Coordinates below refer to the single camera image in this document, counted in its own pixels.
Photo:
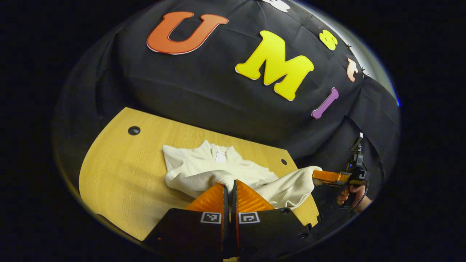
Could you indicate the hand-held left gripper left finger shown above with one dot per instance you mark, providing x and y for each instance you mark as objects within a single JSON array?
[{"x": 193, "y": 233}]

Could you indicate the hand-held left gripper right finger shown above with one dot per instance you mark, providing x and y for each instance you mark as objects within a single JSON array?
[{"x": 269, "y": 233}]

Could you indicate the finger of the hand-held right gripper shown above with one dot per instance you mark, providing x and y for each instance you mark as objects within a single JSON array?
[{"x": 329, "y": 176}]

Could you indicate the cream white sweater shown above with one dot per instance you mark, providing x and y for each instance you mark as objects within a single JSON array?
[{"x": 204, "y": 163}]

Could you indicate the row of black cloth clips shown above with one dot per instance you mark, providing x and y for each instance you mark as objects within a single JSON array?
[{"x": 348, "y": 46}]

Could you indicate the black backdrop cloth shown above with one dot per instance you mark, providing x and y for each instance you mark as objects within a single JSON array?
[{"x": 218, "y": 91}]

